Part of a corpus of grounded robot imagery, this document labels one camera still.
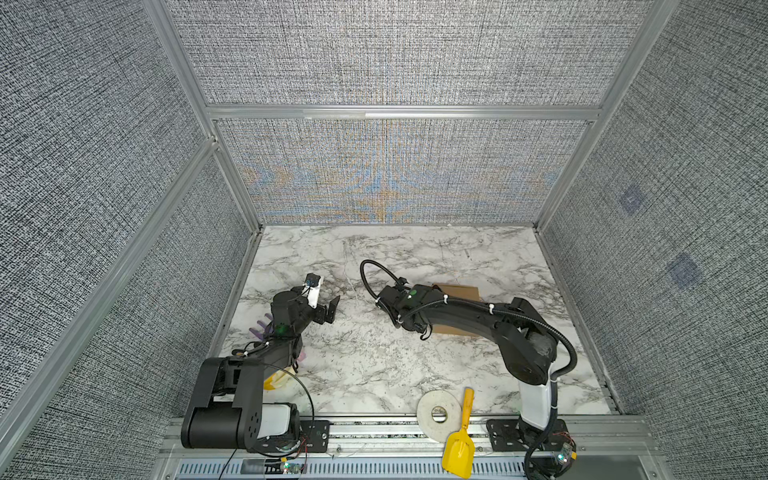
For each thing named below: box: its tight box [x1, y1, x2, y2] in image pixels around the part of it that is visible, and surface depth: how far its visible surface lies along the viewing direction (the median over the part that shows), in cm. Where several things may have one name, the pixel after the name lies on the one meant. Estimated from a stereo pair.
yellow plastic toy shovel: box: [442, 387, 476, 479], surface depth 72 cm
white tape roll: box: [416, 390, 462, 442], surface depth 78 cm
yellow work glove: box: [263, 368, 294, 390], surface depth 81 cm
